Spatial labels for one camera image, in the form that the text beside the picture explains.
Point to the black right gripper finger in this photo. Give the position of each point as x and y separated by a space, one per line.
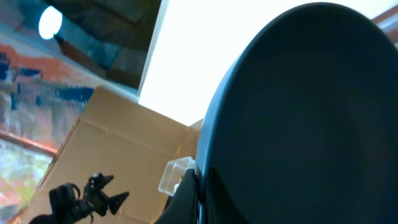
183 208

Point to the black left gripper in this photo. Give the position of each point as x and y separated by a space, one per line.
68 209

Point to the dark blue plate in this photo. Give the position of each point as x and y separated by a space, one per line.
303 126

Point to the clear plastic bin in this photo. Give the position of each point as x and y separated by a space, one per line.
173 175

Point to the brown cardboard box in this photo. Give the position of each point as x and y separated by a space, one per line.
117 137

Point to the colourful abstract painting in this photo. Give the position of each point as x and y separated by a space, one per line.
43 90

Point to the round ceiling lamp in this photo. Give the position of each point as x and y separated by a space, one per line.
50 23

